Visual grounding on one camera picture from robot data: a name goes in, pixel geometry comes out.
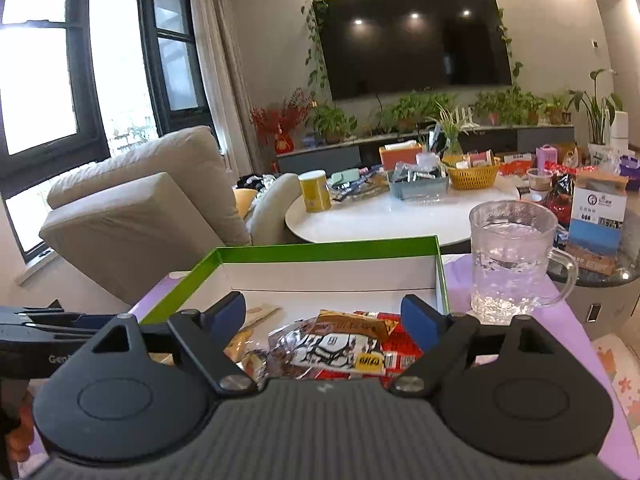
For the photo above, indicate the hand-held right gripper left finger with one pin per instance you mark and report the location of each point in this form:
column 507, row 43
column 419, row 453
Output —
column 225, row 315

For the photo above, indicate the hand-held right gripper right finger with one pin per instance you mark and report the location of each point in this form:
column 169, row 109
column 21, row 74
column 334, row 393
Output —
column 420, row 322

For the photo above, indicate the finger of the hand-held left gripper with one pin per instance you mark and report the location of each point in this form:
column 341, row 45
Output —
column 45, row 319

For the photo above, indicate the red checkered snack packet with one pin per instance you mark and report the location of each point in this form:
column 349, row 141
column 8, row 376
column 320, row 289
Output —
column 395, row 345

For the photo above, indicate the clear dark brown snack packet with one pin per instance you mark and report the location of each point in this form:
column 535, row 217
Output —
column 325, row 350

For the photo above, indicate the green cardboard box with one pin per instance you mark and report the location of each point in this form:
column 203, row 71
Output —
column 325, row 280

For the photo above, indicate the person's left hand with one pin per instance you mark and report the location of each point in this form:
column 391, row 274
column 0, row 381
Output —
column 21, row 425

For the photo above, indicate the glass pitcher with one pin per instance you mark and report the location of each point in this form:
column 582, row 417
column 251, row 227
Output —
column 510, row 260

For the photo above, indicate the round white table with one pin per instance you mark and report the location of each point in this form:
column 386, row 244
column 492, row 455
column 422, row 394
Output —
column 380, row 215

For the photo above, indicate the beige cushioned seat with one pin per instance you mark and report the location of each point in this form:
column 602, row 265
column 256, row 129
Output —
column 272, row 210

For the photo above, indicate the beige sofa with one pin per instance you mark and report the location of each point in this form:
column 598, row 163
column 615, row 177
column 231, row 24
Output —
column 140, row 220

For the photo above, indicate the teal plastic basket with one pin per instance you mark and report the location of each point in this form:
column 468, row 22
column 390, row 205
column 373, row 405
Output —
column 417, row 185

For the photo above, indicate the pile of dark packets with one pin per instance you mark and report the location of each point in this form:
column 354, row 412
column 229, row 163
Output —
column 362, row 185

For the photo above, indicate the yellow can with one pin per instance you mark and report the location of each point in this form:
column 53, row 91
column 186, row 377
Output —
column 315, row 192

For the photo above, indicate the yellow wicker basket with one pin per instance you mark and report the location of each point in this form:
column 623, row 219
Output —
column 472, row 175

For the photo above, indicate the orange tissue box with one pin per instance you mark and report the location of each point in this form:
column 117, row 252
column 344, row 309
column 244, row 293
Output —
column 400, row 157

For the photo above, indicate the purple floral tablecloth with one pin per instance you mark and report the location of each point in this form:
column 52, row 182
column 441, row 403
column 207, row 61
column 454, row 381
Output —
column 587, row 355

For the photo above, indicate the red foil bag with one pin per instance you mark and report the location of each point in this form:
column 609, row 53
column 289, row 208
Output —
column 559, row 200

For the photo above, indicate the lidded paper cup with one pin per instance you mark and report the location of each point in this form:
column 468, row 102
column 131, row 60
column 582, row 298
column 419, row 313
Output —
column 539, row 180

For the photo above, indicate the spider plant in vase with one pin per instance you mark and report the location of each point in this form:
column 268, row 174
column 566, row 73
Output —
column 450, row 127

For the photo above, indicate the red flower plant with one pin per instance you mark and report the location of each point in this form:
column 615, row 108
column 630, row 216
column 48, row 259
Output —
column 280, row 120

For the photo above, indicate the floral rug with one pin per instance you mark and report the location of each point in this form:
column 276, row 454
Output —
column 620, row 367

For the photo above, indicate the blue white carton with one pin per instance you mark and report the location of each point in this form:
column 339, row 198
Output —
column 597, row 215

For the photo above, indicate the pink small box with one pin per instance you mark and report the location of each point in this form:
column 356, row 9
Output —
column 546, row 157

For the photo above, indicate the wide potted green plant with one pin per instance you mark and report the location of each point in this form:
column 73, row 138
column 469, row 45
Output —
column 420, row 107

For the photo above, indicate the round dark marble table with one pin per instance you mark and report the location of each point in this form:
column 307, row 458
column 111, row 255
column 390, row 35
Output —
column 630, row 265

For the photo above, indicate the small potted green plant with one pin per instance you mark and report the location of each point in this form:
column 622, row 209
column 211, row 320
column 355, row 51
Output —
column 332, row 122

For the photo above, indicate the grey television console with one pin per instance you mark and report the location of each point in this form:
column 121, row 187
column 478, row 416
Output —
column 540, row 135

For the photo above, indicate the bushy potted green plant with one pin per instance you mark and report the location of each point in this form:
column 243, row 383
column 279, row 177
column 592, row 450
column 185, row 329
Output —
column 505, row 105

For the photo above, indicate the black framed window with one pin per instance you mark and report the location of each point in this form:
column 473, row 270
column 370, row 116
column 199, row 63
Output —
column 45, row 85

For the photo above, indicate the potted plant in brown pot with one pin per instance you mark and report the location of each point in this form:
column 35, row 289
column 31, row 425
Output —
column 557, row 110

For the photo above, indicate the purple gift bag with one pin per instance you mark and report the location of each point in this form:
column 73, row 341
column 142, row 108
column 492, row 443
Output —
column 631, row 172

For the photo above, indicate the beige curtain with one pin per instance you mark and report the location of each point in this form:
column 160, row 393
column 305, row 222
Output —
column 220, row 50

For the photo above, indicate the tall leafy plant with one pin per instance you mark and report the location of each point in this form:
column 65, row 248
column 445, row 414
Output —
column 597, row 110

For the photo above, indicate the white air purifier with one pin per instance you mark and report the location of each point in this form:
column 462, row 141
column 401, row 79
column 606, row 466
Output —
column 620, row 130

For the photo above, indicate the wall television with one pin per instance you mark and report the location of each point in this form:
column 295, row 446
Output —
column 415, row 42

